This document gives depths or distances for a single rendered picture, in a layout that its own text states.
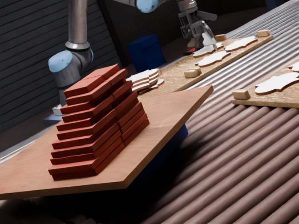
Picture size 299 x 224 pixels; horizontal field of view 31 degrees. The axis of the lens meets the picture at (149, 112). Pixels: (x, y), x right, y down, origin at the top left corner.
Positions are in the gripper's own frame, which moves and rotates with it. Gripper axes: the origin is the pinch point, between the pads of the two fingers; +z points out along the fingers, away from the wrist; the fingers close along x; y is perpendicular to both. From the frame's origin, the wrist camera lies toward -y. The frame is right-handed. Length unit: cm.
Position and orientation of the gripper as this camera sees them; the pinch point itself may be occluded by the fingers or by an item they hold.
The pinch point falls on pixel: (208, 50)
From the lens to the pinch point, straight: 234.4
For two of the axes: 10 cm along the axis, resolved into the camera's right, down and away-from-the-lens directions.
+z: 3.6, 8.9, 2.9
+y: -7.6, 4.6, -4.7
